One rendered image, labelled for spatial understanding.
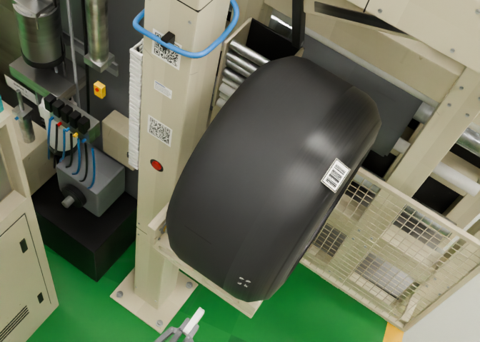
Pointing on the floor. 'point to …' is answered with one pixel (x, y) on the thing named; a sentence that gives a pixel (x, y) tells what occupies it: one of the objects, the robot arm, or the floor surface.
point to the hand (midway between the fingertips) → (193, 321)
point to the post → (173, 110)
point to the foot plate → (127, 288)
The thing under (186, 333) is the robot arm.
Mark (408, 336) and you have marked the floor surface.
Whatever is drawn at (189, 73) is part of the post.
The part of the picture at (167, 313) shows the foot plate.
